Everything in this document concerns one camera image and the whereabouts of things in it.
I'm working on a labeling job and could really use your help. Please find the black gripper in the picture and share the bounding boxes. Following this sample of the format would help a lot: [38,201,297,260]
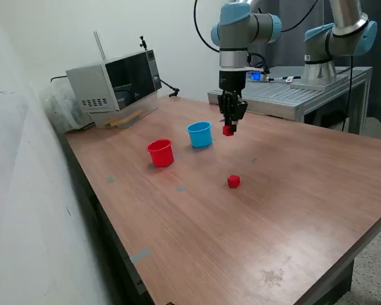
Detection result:
[218,70,248,133]

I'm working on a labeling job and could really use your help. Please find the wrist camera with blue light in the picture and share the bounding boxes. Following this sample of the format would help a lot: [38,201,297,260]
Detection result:
[246,70,271,83]

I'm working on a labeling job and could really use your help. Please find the thin white rod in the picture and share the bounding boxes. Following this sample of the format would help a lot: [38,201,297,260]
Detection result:
[93,30,107,61]

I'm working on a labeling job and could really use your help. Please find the large grey tape patch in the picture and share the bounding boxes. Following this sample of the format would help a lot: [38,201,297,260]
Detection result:
[130,248,152,264]

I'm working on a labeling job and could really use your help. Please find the black hanging cable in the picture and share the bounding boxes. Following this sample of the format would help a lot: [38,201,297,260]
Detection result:
[341,56,355,133]

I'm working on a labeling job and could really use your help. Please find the red plastic cup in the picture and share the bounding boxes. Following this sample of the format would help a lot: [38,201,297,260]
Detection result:
[146,139,175,168]

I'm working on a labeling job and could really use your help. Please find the aluminium profile robot stand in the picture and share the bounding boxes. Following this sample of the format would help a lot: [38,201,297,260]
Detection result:
[207,65,374,136]

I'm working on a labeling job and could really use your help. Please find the yellowish wooden pieces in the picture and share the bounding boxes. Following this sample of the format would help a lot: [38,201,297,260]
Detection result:
[104,110,144,128]

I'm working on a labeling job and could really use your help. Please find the blue plastic cup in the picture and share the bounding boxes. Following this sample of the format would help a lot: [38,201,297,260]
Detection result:
[186,121,213,149]

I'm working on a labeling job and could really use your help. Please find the silver microwave oven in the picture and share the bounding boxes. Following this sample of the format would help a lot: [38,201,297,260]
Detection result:
[65,49,163,112]

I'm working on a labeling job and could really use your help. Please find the aluminium mounting plate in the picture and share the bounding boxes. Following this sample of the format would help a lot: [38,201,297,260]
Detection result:
[289,74,349,90]

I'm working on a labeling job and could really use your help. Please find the clear acrylic stand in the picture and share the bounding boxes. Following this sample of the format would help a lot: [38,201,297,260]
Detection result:
[88,93,161,130]

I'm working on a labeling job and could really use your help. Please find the short black wrist cable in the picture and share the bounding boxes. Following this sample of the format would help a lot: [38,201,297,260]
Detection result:
[246,52,271,77]

